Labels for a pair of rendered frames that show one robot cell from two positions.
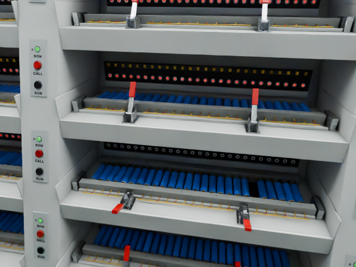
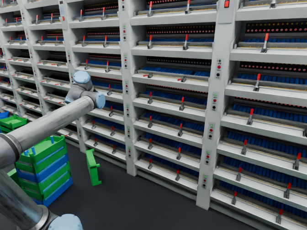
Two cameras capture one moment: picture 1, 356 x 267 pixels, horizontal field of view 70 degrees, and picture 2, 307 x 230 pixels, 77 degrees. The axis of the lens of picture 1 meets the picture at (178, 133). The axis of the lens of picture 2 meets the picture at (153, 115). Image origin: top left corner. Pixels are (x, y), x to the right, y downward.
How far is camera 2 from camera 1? 0.88 m
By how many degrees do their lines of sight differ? 27
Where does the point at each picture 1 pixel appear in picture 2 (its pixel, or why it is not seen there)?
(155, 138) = (156, 53)
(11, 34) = (117, 22)
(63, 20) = (130, 15)
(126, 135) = (148, 53)
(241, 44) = (180, 19)
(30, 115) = (123, 48)
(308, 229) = (202, 84)
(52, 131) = (129, 52)
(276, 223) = (193, 82)
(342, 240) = (211, 86)
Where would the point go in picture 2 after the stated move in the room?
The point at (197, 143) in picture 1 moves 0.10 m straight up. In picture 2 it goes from (168, 54) to (168, 38)
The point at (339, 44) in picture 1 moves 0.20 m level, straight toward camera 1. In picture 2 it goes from (209, 16) to (182, 13)
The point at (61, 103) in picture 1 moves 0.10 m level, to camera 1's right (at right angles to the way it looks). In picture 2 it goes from (130, 43) to (143, 43)
